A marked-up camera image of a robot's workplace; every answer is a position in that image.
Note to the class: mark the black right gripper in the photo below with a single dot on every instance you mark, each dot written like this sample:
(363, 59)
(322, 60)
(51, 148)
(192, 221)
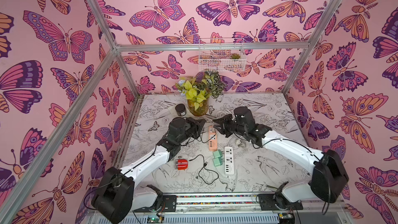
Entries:
(225, 125)

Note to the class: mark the pink power strip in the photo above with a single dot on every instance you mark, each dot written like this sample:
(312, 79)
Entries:
(212, 142)

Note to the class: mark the white power strip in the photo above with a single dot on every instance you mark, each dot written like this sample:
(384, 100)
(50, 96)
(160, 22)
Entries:
(229, 160)

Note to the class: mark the small plant in basket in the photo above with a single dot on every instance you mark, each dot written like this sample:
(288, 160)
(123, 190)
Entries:
(235, 56)

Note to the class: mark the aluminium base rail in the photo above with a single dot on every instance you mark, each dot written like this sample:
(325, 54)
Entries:
(238, 208)

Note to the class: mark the white power plug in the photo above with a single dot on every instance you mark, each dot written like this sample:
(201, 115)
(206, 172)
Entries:
(240, 144)

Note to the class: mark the white wire wall basket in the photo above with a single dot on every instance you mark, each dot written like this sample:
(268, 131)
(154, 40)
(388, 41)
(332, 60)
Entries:
(215, 56)

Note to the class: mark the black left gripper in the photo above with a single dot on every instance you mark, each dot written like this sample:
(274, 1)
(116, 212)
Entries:
(196, 127)

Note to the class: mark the green power adapter cube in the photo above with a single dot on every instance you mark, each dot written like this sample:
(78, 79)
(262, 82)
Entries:
(217, 154)

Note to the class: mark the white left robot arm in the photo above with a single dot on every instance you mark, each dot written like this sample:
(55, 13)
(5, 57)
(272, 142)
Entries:
(119, 191)

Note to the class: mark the small black jar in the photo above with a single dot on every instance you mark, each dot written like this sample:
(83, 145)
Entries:
(180, 110)

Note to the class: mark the potted green artificial plant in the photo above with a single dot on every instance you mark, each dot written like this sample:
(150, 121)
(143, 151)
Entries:
(198, 89)

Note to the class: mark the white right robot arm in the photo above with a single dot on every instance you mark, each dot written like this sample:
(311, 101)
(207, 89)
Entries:
(328, 176)

